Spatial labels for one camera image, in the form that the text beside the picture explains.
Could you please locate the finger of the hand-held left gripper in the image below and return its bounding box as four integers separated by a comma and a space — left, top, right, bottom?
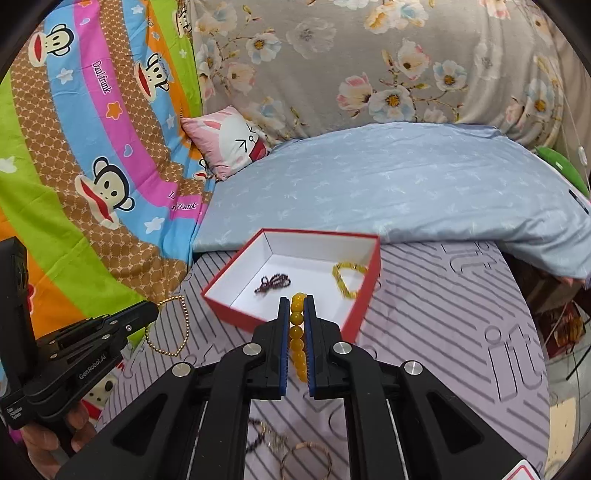
37, 300, 160, 366

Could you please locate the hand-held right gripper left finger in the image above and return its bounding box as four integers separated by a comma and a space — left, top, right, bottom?
55, 295, 289, 480

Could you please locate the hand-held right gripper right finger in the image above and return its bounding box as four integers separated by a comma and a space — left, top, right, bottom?
304, 294, 529, 480

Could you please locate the amber bead bracelet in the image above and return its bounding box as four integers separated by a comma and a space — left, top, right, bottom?
288, 292, 309, 384

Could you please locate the red jewelry box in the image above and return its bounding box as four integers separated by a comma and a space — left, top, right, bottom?
201, 227, 382, 344

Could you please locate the gold bead necklace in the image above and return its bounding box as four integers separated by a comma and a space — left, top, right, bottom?
147, 295, 191, 357

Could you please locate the dark garnet bead bracelet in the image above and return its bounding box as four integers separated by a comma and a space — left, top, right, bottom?
247, 418, 287, 455

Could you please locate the rose gold bangle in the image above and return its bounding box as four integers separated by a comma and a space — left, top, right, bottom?
281, 442, 334, 480

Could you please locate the person's left hand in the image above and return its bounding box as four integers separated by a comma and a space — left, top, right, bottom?
21, 401, 98, 480

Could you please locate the cartoon dog printed cloth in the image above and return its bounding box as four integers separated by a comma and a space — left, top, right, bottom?
88, 369, 121, 425

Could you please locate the light blue pillow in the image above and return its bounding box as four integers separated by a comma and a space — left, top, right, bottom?
191, 122, 591, 280

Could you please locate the monkey printed blanket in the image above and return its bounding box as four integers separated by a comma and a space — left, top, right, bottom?
0, 0, 218, 370

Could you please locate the pink rabbit pillow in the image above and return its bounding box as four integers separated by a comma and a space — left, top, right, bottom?
180, 106, 273, 182

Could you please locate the brown wooden furniture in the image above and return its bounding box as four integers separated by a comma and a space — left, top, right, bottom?
510, 256, 589, 356

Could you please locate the beige cardboard piece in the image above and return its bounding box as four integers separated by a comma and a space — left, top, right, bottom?
550, 397, 579, 472

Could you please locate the grey floral blanket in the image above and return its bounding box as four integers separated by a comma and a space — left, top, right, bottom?
189, 0, 568, 153

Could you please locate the green plastic item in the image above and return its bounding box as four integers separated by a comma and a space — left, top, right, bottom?
536, 145, 589, 199

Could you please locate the dark purple bead bracelet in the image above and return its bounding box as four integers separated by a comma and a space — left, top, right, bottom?
255, 273, 291, 293

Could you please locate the yellow bead bracelet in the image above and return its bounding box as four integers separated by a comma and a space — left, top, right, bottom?
331, 261, 370, 300

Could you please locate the white cable with switch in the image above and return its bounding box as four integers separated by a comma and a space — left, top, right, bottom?
561, 92, 589, 160

